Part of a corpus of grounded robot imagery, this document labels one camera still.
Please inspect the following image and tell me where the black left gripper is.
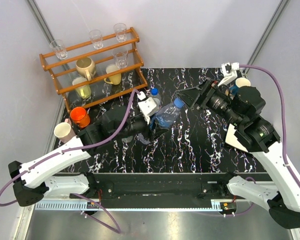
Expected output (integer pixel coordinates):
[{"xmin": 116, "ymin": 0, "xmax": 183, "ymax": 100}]
[{"xmin": 112, "ymin": 113, "xmax": 169, "ymax": 142}]

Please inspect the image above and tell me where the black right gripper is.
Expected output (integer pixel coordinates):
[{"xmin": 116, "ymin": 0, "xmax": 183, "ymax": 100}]
[{"xmin": 174, "ymin": 76, "xmax": 244, "ymax": 128}]

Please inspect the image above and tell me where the clear blue water bottle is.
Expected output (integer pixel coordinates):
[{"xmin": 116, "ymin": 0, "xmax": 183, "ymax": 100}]
[{"xmin": 137, "ymin": 97, "xmax": 185, "ymax": 146}]

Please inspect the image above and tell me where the Pepsi bottle blue cap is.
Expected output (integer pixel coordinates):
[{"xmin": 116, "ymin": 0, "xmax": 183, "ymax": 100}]
[{"xmin": 149, "ymin": 88, "xmax": 162, "ymax": 107}]

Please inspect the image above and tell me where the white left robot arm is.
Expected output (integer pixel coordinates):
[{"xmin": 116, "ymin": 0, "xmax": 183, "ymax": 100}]
[{"xmin": 8, "ymin": 107, "xmax": 169, "ymax": 207}]

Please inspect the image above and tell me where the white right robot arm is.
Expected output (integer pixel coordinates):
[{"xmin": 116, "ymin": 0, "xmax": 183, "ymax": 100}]
[{"xmin": 175, "ymin": 78, "xmax": 300, "ymax": 229}]

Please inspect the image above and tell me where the blue cup white inside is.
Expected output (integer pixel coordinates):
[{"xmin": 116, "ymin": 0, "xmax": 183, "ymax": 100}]
[{"xmin": 229, "ymin": 77, "xmax": 251, "ymax": 95}]

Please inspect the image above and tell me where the yellow mug on shelf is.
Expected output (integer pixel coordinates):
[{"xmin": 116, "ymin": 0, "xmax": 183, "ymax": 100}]
[{"xmin": 104, "ymin": 64, "xmax": 122, "ymax": 85}]

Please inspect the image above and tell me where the orange mug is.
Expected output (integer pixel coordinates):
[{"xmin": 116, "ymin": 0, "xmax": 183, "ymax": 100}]
[{"xmin": 70, "ymin": 106, "xmax": 91, "ymax": 129}]

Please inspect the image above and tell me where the clear glass middle shelf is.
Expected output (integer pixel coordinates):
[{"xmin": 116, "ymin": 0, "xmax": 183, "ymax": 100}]
[{"xmin": 112, "ymin": 48, "xmax": 128, "ymax": 69}]

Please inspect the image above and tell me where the pale green mug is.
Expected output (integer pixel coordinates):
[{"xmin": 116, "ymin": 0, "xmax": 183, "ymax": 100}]
[{"xmin": 72, "ymin": 76, "xmax": 91, "ymax": 99}]

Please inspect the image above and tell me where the wooden three-tier shelf rack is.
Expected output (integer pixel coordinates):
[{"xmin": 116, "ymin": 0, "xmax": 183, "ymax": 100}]
[{"xmin": 39, "ymin": 27, "xmax": 148, "ymax": 112}]

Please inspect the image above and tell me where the pink mug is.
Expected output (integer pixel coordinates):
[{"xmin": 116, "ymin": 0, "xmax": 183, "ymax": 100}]
[{"xmin": 53, "ymin": 118, "xmax": 76, "ymax": 144}]

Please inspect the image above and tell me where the beige ceramic mug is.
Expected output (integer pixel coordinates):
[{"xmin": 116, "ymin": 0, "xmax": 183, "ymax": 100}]
[{"xmin": 75, "ymin": 57, "xmax": 96, "ymax": 81}]

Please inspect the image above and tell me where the clear glass top right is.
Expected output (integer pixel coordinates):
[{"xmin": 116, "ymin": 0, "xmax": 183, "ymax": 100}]
[{"xmin": 113, "ymin": 23, "xmax": 127, "ymax": 43}]

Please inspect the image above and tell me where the clear glass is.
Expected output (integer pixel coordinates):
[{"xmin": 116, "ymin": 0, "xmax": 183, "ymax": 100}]
[
  {"xmin": 89, "ymin": 29, "xmax": 104, "ymax": 50},
  {"xmin": 49, "ymin": 39, "xmax": 68, "ymax": 60},
  {"xmin": 113, "ymin": 23, "xmax": 127, "ymax": 43}
]

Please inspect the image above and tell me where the clear glass top middle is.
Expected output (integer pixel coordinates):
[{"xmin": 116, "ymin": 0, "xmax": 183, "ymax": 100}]
[{"xmin": 89, "ymin": 29, "xmax": 104, "ymax": 50}]

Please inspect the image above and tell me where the clear glass top left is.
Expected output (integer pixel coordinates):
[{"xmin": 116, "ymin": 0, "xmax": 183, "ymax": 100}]
[{"xmin": 49, "ymin": 39, "xmax": 68, "ymax": 60}]

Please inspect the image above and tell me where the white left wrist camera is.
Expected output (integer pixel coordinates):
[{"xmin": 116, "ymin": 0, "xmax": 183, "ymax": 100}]
[{"xmin": 137, "ymin": 91, "xmax": 161, "ymax": 125}]

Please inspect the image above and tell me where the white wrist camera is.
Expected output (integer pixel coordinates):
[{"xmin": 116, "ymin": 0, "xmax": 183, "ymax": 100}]
[
  {"xmin": 137, "ymin": 91, "xmax": 161, "ymax": 125},
  {"xmin": 217, "ymin": 62, "xmax": 240, "ymax": 87}
]

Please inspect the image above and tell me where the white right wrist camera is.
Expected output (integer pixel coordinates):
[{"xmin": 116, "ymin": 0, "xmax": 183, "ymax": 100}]
[{"xmin": 217, "ymin": 62, "xmax": 240, "ymax": 87}]

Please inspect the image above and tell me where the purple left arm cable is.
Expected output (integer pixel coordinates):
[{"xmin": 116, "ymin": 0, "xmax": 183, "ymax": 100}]
[{"xmin": 0, "ymin": 90, "xmax": 141, "ymax": 207}]

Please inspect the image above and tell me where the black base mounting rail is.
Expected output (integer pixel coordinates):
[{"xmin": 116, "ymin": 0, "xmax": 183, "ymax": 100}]
[{"xmin": 52, "ymin": 172, "xmax": 248, "ymax": 210}]

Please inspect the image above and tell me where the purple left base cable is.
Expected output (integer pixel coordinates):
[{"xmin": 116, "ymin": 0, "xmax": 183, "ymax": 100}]
[{"xmin": 76, "ymin": 194, "xmax": 123, "ymax": 235}]

